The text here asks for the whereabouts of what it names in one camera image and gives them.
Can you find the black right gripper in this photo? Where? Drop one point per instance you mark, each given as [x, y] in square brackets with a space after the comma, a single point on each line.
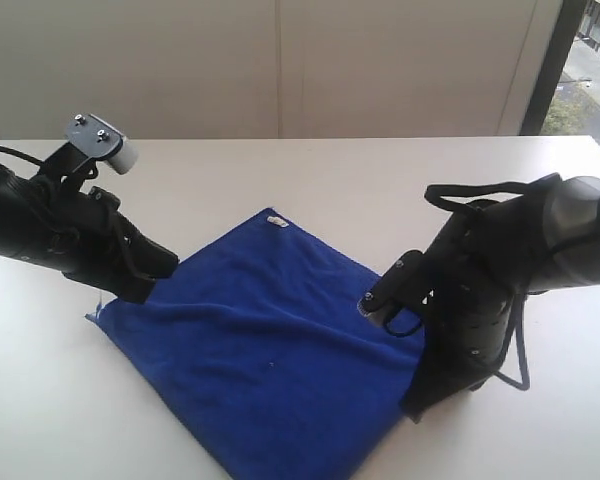
[465, 333]

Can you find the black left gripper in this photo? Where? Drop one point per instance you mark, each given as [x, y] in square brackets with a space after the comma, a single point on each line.
[89, 241]

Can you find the blue towel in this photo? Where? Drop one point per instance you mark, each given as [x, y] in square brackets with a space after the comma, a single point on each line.
[257, 346]

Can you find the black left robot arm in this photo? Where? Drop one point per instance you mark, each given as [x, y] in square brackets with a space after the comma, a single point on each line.
[16, 222]

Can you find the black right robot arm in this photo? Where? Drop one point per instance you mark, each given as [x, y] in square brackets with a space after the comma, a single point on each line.
[502, 244]

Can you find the small grey plastic piece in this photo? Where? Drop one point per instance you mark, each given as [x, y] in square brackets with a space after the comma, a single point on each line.
[278, 221]

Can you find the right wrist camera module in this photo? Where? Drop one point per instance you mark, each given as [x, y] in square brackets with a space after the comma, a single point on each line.
[392, 285]

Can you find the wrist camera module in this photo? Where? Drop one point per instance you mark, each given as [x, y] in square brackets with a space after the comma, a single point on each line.
[88, 141]
[392, 285]

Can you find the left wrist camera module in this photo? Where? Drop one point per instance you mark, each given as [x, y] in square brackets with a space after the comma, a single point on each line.
[88, 141]

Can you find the dark window frame post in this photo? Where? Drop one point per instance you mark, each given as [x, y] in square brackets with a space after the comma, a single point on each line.
[559, 46]

